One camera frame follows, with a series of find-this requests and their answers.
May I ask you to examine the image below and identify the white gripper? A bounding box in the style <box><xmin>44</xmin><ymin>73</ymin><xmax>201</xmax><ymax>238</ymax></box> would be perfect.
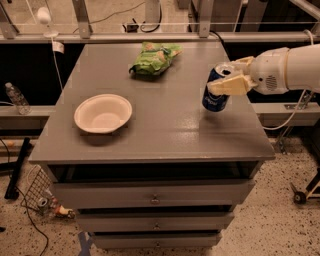
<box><xmin>207</xmin><ymin>47</ymin><xmax>289</xmax><ymax>96</ymax></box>

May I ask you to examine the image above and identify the blue pepsi can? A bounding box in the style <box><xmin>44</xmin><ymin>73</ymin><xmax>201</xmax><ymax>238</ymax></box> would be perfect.
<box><xmin>202</xmin><ymin>66</ymin><xmax>229</xmax><ymax>112</ymax></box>

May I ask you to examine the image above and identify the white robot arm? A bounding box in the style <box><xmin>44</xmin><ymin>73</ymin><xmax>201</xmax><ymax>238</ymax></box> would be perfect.
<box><xmin>207</xmin><ymin>44</ymin><xmax>320</xmax><ymax>96</ymax></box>

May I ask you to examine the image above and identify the white paper bowl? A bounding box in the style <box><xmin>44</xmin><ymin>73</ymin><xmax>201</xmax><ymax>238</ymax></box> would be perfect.
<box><xmin>74</xmin><ymin>94</ymin><xmax>132</xmax><ymax>134</ymax></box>

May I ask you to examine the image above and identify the green chip bag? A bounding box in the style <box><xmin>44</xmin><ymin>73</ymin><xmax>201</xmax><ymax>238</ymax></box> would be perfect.
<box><xmin>129</xmin><ymin>42</ymin><xmax>182</xmax><ymax>75</ymax></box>

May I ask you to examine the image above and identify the grey drawer cabinet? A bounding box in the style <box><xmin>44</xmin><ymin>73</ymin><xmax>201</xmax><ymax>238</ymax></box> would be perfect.
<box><xmin>30</xmin><ymin>42</ymin><xmax>274</xmax><ymax>237</ymax></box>

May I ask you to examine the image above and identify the wheeled cart base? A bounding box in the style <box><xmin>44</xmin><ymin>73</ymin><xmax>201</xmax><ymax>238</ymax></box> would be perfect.
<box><xmin>290</xmin><ymin>168</ymin><xmax>320</xmax><ymax>204</ymax></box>

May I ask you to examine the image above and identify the middle grey drawer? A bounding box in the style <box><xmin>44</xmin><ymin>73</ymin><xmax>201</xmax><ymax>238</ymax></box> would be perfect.
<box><xmin>77</xmin><ymin>212</ymin><xmax>234</xmax><ymax>232</ymax></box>

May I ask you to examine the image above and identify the grey drawer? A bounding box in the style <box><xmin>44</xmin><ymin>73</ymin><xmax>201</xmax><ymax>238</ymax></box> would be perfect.
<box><xmin>51</xmin><ymin>179</ymin><xmax>254</xmax><ymax>209</ymax></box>
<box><xmin>77</xmin><ymin>212</ymin><xmax>234</xmax><ymax>232</ymax></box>
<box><xmin>92</xmin><ymin>233</ymin><xmax>221</xmax><ymax>249</ymax></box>

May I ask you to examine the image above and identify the bottom grey drawer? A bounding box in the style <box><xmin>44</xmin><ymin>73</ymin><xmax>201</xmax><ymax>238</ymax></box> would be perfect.
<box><xmin>92</xmin><ymin>233</ymin><xmax>221</xmax><ymax>249</ymax></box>

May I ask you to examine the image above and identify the white round lamp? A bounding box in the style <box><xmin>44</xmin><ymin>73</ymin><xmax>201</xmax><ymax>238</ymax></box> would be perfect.
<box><xmin>36</xmin><ymin>7</ymin><xmax>58</xmax><ymax>39</ymax></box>

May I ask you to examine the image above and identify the top grey drawer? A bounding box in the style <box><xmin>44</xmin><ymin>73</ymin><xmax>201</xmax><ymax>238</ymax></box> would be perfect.
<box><xmin>51</xmin><ymin>179</ymin><xmax>254</xmax><ymax>209</ymax></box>

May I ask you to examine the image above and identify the clear plastic water bottle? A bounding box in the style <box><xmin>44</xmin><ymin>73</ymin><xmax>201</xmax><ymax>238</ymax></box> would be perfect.
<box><xmin>5</xmin><ymin>82</ymin><xmax>31</xmax><ymax>115</ymax></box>

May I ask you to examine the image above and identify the black stand leg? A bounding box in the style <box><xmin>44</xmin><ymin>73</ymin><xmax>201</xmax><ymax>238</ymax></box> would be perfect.
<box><xmin>4</xmin><ymin>137</ymin><xmax>30</xmax><ymax>200</ymax></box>

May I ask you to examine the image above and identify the wire basket on floor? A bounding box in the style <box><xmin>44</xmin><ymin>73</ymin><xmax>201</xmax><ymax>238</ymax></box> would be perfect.
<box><xmin>21</xmin><ymin>165</ymin><xmax>52</xmax><ymax>215</ymax></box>

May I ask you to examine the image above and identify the can in wire basket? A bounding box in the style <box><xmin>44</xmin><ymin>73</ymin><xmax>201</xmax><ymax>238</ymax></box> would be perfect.
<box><xmin>37</xmin><ymin>197</ymin><xmax>49</xmax><ymax>214</ymax></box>

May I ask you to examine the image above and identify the black floor cable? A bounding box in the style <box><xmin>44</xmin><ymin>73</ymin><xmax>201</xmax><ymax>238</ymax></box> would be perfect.
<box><xmin>0</xmin><ymin>136</ymin><xmax>50</xmax><ymax>256</ymax></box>

